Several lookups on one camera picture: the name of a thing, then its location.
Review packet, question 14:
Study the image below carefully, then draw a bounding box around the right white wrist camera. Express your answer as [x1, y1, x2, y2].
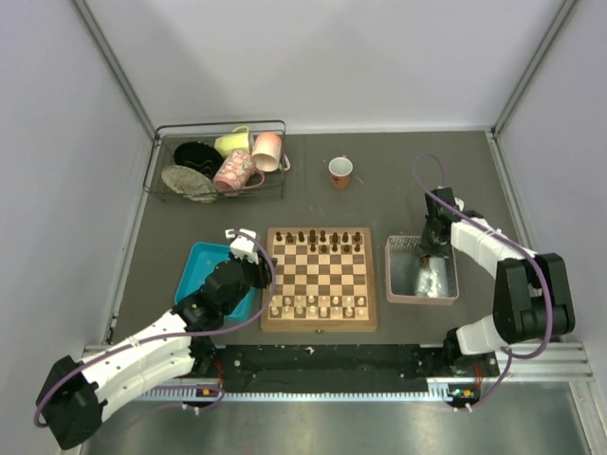
[455, 197, 465, 211]

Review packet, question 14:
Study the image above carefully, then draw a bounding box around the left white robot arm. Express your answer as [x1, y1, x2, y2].
[33, 255, 277, 450]

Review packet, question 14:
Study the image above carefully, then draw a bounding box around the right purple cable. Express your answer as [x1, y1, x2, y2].
[412, 153, 556, 412]

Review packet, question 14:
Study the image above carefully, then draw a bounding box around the blue plastic tray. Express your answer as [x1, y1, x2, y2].
[175, 243, 256, 323]

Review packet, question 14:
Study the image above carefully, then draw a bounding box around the brown mug white inside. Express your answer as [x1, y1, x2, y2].
[328, 155, 354, 191]

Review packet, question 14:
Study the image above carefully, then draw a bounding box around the pink metal tin tray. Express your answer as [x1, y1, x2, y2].
[385, 235, 459, 305]

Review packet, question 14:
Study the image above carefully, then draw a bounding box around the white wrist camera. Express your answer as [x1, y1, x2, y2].
[225, 228, 259, 264]
[455, 197, 465, 211]

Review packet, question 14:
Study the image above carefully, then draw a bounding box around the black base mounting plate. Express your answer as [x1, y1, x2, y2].
[208, 343, 451, 393]

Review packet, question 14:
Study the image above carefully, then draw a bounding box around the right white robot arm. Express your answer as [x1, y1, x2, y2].
[420, 188, 576, 375]

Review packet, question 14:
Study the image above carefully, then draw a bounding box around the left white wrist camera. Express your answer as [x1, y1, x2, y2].
[225, 228, 259, 264]

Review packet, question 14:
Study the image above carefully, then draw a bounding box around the wooden chess board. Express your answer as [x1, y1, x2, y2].
[261, 227, 377, 332]

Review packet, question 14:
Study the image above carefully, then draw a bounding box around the grey speckled plate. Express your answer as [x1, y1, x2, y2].
[160, 165, 217, 203]

